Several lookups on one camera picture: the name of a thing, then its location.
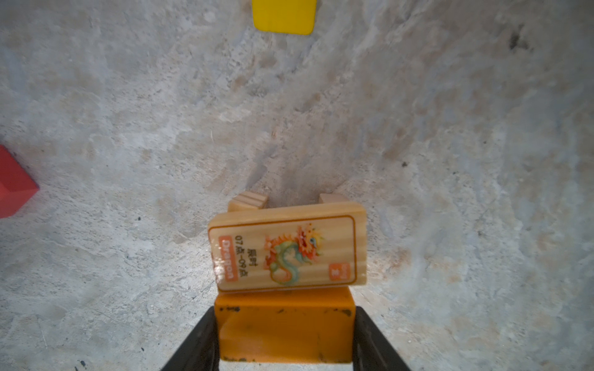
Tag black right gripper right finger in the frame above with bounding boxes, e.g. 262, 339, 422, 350
352, 306, 411, 371

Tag plain wooden block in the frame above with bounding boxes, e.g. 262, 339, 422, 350
318, 193, 350, 204
227, 191, 269, 213

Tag red cube block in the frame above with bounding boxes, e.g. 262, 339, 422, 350
0, 145, 40, 219

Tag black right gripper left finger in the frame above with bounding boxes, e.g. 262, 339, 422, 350
161, 306, 220, 371

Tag dragon picture wooden block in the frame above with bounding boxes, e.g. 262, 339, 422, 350
207, 201, 368, 293

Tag yellow triangular block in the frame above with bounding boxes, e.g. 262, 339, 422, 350
252, 0, 317, 36

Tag orange yellow block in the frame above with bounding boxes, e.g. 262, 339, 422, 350
214, 287, 356, 363

